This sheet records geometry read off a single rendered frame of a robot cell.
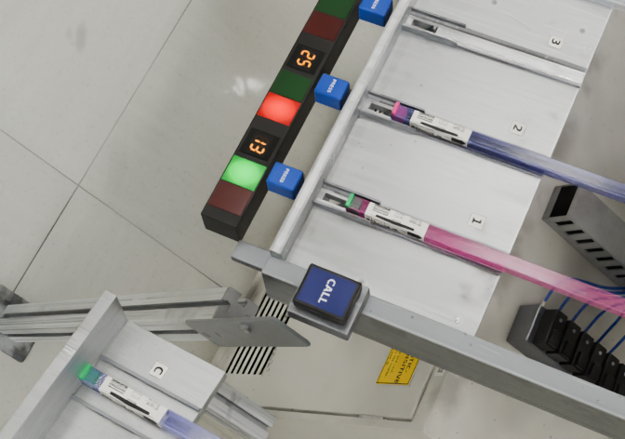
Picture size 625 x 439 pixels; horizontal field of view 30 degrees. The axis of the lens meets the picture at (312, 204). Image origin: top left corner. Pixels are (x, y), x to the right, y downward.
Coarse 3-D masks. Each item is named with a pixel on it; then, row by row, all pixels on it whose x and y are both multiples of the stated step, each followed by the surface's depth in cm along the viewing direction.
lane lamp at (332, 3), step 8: (320, 0) 124; (328, 0) 124; (336, 0) 124; (344, 0) 124; (352, 0) 124; (320, 8) 123; (328, 8) 123; (336, 8) 123; (344, 8) 123; (336, 16) 123; (344, 16) 123
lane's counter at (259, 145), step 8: (256, 128) 117; (248, 136) 117; (256, 136) 117; (264, 136) 117; (272, 136) 117; (248, 144) 116; (256, 144) 116; (264, 144) 116; (272, 144) 116; (248, 152) 116; (256, 152) 116; (264, 152) 116; (272, 152) 116; (264, 160) 115
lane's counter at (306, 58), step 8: (296, 48) 121; (304, 48) 121; (312, 48) 121; (296, 56) 121; (304, 56) 121; (312, 56) 121; (320, 56) 121; (288, 64) 120; (296, 64) 120; (304, 64) 120; (312, 64) 120; (304, 72) 120; (312, 72) 120
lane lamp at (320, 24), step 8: (312, 16) 123; (320, 16) 123; (328, 16) 123; (312, 24) 122; (320, 24) 122; (328, 24) 122; (336, 24) 122; (312, 32) 122; (320, 32) 122; (328, 32) 122; (336, 32) 122
